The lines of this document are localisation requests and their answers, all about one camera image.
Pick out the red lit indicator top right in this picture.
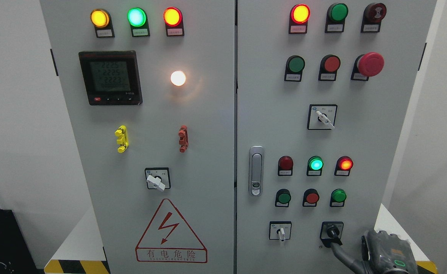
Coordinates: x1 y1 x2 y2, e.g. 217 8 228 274
288 3 310 34

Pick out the left grey cabinet door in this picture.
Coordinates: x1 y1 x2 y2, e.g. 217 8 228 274
40 0 235 274

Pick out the red emergency stop mushroom button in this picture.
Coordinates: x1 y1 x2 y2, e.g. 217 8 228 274
351 52 384 81

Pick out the red-orange indicator light left door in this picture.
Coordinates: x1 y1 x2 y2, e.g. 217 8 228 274
163 6 185 37

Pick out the green lit indicator lower middle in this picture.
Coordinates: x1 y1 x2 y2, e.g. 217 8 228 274
307 156 323 176

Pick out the green push button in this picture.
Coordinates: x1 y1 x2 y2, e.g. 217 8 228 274
275 189 291 207
284 54 305 82

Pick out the white selector switch upper right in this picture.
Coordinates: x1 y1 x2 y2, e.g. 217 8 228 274
307 104 338 130

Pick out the green illuminated button lower right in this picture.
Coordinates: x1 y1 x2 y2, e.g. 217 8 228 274
329 189 347 207

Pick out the red push button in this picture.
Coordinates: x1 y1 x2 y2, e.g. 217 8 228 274
302 188 320 207
318 54 341 81

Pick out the black box with antenna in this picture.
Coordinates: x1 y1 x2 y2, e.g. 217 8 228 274
0 208 38 274

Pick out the green push button lower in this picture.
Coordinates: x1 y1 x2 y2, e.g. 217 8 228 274
275 189 291 207

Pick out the white glowing indicator light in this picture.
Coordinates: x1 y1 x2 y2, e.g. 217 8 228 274
170 70 187 87

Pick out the dark red indicator lower left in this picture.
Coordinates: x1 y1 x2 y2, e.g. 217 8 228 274
278 156 294 176

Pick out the red indicator lower right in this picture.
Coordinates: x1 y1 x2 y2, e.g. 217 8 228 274
334 156 354 177

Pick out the grey cabinet door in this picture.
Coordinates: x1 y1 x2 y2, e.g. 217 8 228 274
235 0 437 274
40 0 235 274

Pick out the yellow terminal connector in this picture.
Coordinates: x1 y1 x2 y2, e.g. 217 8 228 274
114 125 129 154

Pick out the dark red buzzer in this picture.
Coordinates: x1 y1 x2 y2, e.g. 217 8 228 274
361 2 387 33

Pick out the white platform with hazard stripes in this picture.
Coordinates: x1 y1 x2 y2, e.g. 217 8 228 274
43 205 438 274

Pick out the silver door latch handle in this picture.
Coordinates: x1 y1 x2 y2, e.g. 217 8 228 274
248 146 265 196

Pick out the red push button upper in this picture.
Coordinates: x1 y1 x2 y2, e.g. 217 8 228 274
318 54 341 81

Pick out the black digital power meter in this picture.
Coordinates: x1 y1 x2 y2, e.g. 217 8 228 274
78 50 143 106

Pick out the white selector switch bottom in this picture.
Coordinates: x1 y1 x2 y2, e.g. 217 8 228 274
269 221 292 242

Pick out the right grey cabinet door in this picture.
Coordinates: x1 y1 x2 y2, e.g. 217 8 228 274
235 0 437 274

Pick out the green indicator light top left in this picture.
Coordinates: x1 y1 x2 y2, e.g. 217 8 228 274
127 7 150 37

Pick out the yellow indicator light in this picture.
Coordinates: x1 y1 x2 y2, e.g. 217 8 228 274
91 8 115 38

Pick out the red push button lower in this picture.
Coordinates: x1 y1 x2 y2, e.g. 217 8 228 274
302 188 320 207

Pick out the red electric hazard warning sticker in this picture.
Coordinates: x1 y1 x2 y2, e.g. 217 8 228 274
135 198 208 263

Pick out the black rotary knob switch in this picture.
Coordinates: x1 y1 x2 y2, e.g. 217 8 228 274
319 221 344 248

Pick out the red terminal connector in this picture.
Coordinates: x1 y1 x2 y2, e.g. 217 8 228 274
178 125 189 153

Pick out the green indicator top right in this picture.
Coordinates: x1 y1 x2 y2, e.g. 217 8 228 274
325 2 348 33

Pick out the green push button upper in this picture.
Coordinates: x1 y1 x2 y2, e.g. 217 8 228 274
284 54 305 82

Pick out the white selector switch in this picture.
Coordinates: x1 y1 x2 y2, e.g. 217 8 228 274
307 104 338 130
269 221 292 242

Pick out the white selector switch left door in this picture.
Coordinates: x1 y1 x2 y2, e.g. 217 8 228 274
145 167 171 191

